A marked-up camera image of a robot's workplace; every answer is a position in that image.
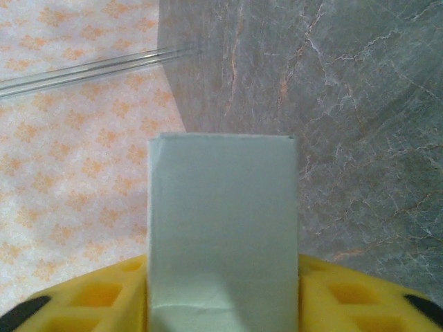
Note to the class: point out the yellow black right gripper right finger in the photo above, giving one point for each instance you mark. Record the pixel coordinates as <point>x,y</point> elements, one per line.
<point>346,304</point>

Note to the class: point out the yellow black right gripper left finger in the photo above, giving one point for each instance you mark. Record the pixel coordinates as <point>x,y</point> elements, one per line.
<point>86,304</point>

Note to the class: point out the light teal paper box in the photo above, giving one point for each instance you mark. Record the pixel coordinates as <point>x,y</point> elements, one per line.
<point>221,207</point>

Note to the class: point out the aluminium frame post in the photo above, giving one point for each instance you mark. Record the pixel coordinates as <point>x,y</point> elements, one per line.
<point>86,69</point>

